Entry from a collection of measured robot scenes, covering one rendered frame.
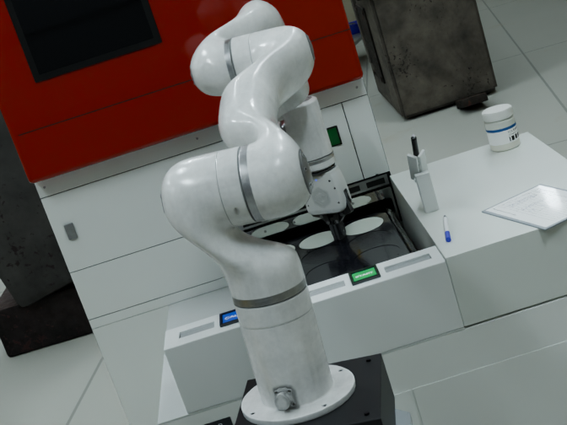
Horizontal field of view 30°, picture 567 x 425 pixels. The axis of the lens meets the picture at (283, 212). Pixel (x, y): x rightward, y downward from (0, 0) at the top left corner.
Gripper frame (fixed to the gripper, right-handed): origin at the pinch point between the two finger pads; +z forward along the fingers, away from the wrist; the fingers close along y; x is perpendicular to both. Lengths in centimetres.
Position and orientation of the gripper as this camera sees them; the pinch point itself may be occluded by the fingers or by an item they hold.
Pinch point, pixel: (337, 229)
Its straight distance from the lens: 243.7
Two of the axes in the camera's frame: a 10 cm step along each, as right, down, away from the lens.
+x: 5.0, -4.0, 7.7
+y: 8.2, -0.9, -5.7
